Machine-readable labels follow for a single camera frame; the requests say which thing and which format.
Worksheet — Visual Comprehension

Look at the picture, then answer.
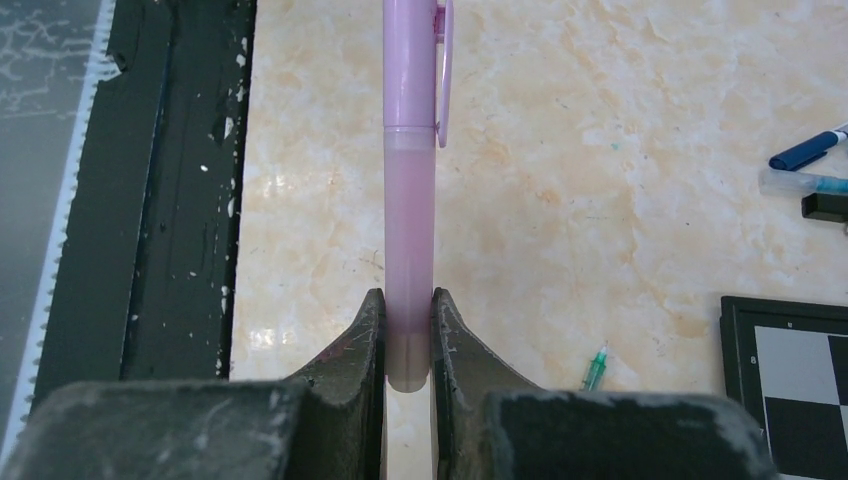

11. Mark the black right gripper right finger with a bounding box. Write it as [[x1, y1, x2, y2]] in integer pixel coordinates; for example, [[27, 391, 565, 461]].
[[431, 288, 779, 479]]

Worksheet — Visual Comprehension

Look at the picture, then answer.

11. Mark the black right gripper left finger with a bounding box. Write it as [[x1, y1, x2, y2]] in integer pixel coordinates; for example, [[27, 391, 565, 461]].
[[1, 289, 386, 479]]

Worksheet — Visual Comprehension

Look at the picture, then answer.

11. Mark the green gel pen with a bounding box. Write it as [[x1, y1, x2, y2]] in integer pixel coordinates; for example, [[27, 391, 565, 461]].
[[581, 343, 608, 391]]

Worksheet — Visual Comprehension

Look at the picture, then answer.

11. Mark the pink highlighter pen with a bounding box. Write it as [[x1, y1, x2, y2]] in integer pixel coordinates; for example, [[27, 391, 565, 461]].
[[383, 0, 455, 393]]

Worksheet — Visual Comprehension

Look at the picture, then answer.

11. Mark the white marker dark blue cap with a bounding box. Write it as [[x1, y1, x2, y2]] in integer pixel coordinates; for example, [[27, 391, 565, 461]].
[[768, 125, 847, 172]]

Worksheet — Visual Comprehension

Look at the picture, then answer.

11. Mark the black white chessboard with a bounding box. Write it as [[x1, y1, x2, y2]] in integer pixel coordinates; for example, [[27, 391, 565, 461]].
[[720, 296, 847, 479]]

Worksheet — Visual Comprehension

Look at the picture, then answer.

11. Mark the white marker black cap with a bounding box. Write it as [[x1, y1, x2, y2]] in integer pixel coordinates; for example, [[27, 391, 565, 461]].
[[801, 193, 848, 224]]

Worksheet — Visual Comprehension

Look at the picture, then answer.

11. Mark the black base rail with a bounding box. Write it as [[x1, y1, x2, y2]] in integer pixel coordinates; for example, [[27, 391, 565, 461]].
[[32, 1, 257, 402]]

